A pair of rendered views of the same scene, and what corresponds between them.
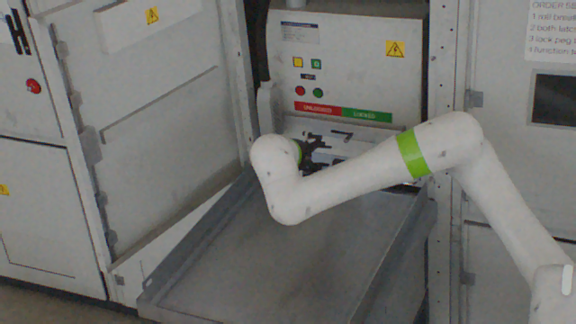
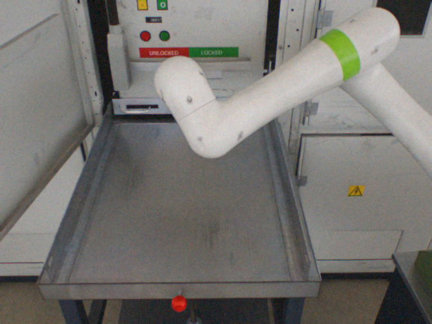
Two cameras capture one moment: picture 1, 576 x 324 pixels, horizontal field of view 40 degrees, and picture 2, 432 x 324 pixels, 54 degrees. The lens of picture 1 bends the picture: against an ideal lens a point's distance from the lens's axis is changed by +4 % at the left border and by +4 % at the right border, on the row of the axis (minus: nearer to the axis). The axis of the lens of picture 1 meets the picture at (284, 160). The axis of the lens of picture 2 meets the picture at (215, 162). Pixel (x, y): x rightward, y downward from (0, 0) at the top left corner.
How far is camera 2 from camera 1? 1.12 m
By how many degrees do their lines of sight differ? 25
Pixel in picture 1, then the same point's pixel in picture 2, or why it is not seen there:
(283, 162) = (203, 85)
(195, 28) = not seen: outside the picture
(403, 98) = (250, 30)
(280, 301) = (206, 242)
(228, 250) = (118, 203)
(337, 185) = (271, 101)
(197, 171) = (53, 130)
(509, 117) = not seen: hidden behind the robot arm
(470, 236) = (306, 146)
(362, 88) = (209, 25)
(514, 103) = not seen: hidden behind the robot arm
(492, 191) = (389, 89)
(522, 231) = (422, 120)
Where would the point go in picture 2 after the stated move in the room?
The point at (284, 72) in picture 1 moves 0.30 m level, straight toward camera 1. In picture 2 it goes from (128, 18) to (166, 49)
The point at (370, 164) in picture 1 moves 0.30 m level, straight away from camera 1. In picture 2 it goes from (303, 71) to (244, 28)
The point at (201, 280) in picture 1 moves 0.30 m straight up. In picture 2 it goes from (105, 241) to (81, 135)
